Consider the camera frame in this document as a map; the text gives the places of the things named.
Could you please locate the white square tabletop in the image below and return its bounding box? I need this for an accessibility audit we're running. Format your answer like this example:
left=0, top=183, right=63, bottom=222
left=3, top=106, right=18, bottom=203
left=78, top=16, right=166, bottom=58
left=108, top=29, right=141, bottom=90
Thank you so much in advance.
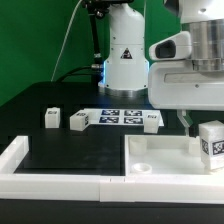
left=125, top=135, right=224, bottom=176

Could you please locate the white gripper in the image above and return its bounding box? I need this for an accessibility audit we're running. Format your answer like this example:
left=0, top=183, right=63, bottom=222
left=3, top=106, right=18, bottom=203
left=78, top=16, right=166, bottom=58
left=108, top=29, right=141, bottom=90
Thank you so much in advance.
left=148, top=31, right=224, bottom=136

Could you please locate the white U-shaped fence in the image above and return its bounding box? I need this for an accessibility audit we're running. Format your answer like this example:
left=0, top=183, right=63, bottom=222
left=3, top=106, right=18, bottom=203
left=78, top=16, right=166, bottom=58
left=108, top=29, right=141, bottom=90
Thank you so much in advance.
left=0, top=136, right=224, bottom=204

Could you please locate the white marker sheet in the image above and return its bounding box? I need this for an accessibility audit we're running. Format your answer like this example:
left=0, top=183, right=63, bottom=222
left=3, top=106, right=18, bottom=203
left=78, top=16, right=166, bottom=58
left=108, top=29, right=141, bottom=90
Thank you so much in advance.
left=84, top=108, right=164, bottom=126

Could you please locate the black cable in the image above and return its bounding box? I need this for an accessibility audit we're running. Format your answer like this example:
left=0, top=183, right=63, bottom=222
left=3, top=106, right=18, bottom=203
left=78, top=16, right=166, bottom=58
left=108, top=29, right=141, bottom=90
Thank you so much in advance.
left=59, top=65, right=101, bottom=83

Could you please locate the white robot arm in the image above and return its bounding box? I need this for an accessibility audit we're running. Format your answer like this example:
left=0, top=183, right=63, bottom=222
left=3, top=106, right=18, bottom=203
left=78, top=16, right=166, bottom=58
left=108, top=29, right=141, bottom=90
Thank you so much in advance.
left=99, top=0, right=224, bottom=133

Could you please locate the white cable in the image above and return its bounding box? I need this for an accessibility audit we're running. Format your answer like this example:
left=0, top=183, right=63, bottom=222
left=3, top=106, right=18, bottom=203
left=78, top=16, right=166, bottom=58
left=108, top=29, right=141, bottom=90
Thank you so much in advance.
left=49, top=0, right=83, bottom=83

